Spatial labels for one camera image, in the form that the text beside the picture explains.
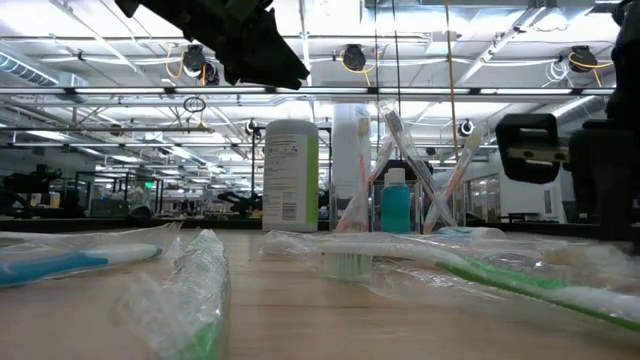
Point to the long ceiling light strip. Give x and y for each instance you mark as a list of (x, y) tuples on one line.
[(125, 90)]

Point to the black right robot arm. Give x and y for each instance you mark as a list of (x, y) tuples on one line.
[(627, 60)]

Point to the blue white toothbrush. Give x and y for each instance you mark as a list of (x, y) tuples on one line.
[(75, 262)]

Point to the green white toothbrush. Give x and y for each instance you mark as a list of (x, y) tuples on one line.
[(475, 272), (200, 300)]

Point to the teal mouthwash bottle white cap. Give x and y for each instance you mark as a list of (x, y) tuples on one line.
[(395, 205)]

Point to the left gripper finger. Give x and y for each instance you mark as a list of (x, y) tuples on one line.
[(265, 60)]

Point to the white green wipes canister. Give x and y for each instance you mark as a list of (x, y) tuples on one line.
[(290, 175)]

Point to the black metal table frame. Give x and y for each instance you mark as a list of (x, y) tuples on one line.
[(100, 225)]

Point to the black background robot arm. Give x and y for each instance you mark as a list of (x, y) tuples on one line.
[(240, 202), (30, 182)]

